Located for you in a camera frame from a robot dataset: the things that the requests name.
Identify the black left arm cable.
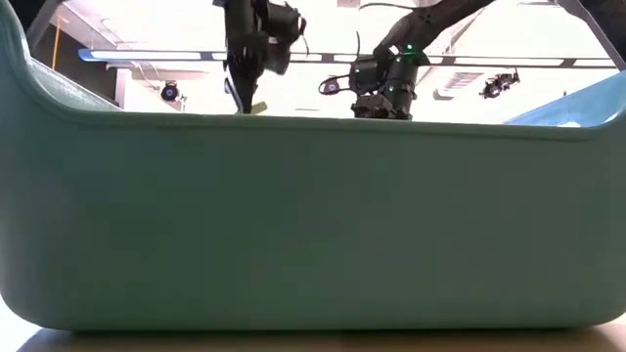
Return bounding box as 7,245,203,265
298,17,311,58

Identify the black ceiling projector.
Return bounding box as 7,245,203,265
478,67,522,101

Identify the yellow hanging cable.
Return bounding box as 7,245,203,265
52,13,64,70

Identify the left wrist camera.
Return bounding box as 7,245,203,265
266,2,308,75

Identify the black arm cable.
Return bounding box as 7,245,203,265
317,31,363,97
298,17,311,58

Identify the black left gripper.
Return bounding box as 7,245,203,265
222,0,270,115

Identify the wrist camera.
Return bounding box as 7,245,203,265
266,2,308,75
350,94,392,120

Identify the light green wooden block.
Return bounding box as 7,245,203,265
236,101,269,116

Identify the long ceiling light strip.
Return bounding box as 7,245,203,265
77,47,618,68

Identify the mint green plastic bin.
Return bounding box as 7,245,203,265
0,0,626,333

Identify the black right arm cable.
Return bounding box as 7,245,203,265
317,31,363,97

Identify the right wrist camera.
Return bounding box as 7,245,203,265
350,94,392,120

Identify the ceiling air vent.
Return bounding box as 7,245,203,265
432,71,485,102

